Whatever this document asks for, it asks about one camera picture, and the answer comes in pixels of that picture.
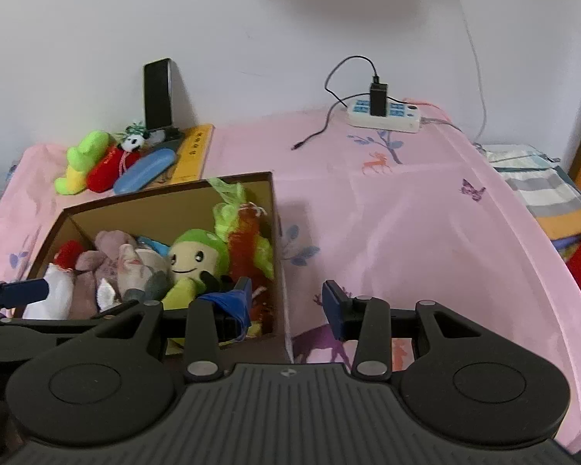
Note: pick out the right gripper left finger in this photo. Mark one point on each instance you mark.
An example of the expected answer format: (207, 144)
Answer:
(212, 318)

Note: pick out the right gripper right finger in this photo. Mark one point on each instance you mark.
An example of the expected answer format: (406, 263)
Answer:
(365, 320)

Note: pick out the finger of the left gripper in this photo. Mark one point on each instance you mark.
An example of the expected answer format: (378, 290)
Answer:
(21, 293)
(110, 313)

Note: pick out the white fluffy plush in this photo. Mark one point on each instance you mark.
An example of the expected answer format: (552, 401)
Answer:
(56, 306)

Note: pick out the printed white cloth pouch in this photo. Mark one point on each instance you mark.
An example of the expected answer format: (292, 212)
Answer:
(142, 274)

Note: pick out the green smiling plush doll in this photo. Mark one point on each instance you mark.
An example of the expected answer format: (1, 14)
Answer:
(198, 261)

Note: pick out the neon green mesh bundle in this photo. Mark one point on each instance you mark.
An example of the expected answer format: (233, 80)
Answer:
(225, 214)

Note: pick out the yellow mesh scarf bundle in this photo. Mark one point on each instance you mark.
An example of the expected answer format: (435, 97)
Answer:
(176, 346)

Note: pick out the pink plush bear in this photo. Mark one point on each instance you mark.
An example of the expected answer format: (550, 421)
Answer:
(95, 285)

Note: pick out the white red plush in box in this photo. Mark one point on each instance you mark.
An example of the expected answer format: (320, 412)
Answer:
(68, 253)

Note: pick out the blue plastic bag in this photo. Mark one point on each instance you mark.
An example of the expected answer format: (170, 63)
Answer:
(154, 245)

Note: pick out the pink printed tablecloth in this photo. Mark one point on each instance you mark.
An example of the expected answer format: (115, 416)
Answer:
(485, 321)

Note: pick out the brown cardboard box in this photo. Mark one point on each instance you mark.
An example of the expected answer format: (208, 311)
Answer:
(163, 214)

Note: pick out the red plush toy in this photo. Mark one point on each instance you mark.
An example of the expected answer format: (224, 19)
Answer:
(110, 168)

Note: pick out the blue glasses case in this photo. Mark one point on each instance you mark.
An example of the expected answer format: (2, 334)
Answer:
(144, 171)

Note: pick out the green yellow plush toy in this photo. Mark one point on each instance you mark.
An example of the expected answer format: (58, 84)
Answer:
(81, 159)

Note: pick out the yellow book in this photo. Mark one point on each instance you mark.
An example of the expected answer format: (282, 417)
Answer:
(192, 154)

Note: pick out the small panda plush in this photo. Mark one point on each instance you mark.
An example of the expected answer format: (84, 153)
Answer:
(137, 137)

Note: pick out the white power strip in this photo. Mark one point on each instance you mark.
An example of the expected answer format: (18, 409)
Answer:
(399, 117)

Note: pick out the black smartphone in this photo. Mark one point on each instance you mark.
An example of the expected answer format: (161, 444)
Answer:
(157, 92)

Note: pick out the striped folded blanket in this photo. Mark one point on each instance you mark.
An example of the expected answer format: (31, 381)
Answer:
(542, 186)

